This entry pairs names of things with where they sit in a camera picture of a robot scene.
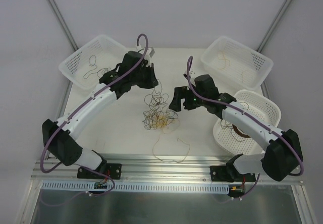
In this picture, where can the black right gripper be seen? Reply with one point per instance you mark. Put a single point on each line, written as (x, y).
(183, 98)

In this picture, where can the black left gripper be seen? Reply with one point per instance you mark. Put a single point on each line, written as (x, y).
(149, 75)

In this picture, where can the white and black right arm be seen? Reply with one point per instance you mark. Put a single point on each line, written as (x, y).
(282, 154)

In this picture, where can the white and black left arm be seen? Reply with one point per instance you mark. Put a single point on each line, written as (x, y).
(60, 137)

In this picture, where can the white basket far right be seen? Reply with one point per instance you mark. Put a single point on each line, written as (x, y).
(236, 64)

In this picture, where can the white basket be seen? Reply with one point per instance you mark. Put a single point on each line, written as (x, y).
(236, 64)
(231, 142)
(86, 65)

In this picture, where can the white basket far left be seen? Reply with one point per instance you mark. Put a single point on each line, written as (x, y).
(86, 65)

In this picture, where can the white basket near right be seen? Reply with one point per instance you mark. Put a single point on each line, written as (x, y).
(231, 142)

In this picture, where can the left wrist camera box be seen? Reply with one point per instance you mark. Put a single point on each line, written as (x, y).
(148, 56)

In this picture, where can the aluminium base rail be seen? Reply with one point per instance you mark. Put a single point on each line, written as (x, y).
(147, 168)

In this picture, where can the white slotted cable duct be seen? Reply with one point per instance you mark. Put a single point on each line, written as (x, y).
(136, 187)

